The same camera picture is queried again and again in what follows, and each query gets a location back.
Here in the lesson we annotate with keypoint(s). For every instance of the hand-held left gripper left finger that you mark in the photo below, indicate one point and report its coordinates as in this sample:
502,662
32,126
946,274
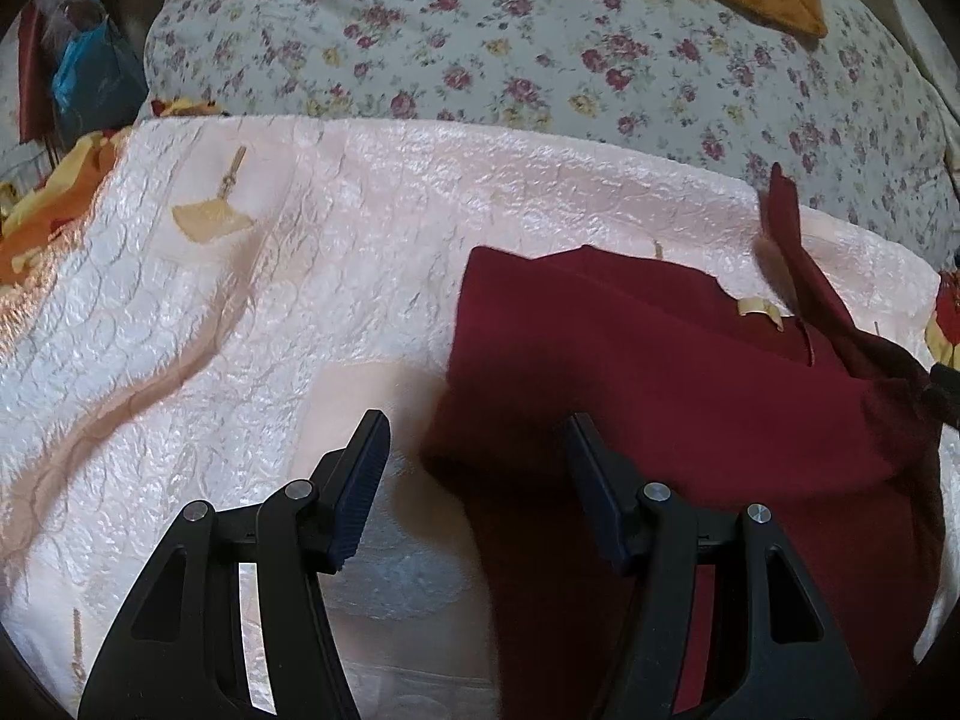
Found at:
358,495

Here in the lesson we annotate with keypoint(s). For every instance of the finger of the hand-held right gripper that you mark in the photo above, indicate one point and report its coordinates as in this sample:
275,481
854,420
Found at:
946,394

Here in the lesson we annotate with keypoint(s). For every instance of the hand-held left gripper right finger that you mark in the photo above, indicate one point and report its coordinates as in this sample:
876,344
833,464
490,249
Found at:
596,495

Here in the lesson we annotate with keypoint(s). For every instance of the dark red garment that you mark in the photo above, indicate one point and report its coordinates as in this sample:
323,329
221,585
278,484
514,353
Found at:
675,405

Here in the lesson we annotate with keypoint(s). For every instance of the pink quilted bedspread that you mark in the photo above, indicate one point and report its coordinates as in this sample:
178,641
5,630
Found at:
300,277

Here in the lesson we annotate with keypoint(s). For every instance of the yellow orange printed blanket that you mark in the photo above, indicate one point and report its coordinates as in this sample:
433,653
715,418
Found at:
52,202

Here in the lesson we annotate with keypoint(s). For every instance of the floral quilt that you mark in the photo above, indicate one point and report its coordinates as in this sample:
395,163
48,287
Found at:
465,30

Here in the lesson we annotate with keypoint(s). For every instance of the blue plastic bag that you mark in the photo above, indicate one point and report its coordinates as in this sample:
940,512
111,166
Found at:
94,75

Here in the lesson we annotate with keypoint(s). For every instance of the red hanging cloth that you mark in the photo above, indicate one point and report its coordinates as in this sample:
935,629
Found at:
34,75

